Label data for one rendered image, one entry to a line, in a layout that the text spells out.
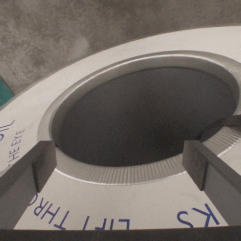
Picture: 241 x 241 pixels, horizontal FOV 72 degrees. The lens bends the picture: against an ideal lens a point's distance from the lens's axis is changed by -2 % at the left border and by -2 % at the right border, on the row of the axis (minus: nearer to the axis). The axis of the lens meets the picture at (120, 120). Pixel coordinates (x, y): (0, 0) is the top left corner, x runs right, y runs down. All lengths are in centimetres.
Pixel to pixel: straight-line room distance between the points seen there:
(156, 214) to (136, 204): 3
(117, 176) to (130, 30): 105
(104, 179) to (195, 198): 14
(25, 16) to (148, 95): 99
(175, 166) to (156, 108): 57
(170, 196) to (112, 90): 56
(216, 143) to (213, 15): 105
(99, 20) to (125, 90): 60
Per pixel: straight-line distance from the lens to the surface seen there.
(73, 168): 34
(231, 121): 35
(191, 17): 125
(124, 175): 29
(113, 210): 27
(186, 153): 17
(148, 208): 26
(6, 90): 178
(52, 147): 16
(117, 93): 76
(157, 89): 77
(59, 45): 136
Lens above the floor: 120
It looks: 50 degrees down
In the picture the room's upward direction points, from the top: 171 degrees counter-clockwise
